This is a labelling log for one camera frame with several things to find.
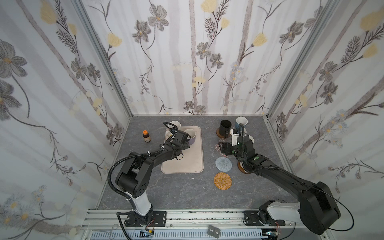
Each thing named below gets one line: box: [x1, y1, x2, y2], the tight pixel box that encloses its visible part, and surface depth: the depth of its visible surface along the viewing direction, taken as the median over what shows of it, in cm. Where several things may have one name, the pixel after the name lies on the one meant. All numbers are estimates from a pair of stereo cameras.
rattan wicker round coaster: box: [213, 172, 232, 191], surface depth 88 cm
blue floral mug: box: [235, 116, 249, 129], surface depth 107 cm
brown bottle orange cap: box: [142, 130, 152, 143], surface depth 102 cm
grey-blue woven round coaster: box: [215, 156, 233, 172], surface depth 95 cm
